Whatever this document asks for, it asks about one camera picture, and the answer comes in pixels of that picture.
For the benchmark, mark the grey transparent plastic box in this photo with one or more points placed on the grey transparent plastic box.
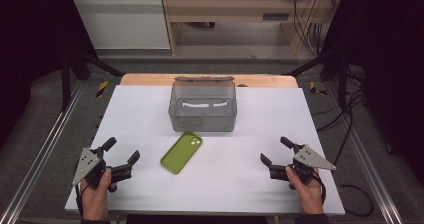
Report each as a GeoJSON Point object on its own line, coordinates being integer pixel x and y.
{"type": "Point", "coordinates": [202, 117]}

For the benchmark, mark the white cabinet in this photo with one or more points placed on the white cabinet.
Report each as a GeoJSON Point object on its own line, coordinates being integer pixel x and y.
{"type": "Point", "coordinates": [123, 24]}

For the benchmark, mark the person's right hand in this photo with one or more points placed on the person's right hand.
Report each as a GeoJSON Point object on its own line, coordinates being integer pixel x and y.
{"type": "Point", "coordinates": [308, 197]}

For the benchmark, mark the white board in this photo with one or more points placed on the white board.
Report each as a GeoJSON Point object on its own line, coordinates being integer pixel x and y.
{"type": "Point", "coordinates": [216, 184]}

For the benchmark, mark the black curtain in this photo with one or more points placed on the black curtain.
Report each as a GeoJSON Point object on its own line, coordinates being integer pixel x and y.
{"type": "Point", "coordinates": [30, 50]}
{"type": "Point", "coordinates": [393, 67]}

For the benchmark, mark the person's left hand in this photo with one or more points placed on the person's left hand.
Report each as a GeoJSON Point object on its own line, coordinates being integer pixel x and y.
{"type": "Point", "coordinates": [96, 197]}

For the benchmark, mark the green phone case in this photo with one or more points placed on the green phone case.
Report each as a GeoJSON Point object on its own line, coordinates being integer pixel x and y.
{"type": "Point", "coordinates": [180, 154]}

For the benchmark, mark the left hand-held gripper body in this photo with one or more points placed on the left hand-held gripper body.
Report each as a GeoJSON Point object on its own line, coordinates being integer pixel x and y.
{"type": "Point", "coordinates": [87, 165]}

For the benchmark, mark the wooden desk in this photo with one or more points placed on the wooden desk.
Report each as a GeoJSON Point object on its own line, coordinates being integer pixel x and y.
{"type": "Point", "coordinates": [230, 7]}

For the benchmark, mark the aluminium rail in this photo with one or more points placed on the aluminium rail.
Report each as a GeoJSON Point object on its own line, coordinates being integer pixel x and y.
{"type": "Point", "coordinates": [370, 164]}
{"type": "Point", "coordinates": [40, 150]}

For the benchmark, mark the black metal stand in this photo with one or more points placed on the black metal stand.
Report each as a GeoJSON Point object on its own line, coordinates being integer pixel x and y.
{"type": "Point", "coordinates": [333, 64]}
{"type": "Point", "coordinates": [78, 67]}

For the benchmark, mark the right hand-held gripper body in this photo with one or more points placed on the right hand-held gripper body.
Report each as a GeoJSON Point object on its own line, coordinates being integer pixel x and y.
{"type": "Point", "coordinates": [308, 160]}

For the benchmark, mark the wooden table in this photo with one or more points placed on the wooden table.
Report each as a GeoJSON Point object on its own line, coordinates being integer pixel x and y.
{"type": "Point", "coordinates": [146, 80]}

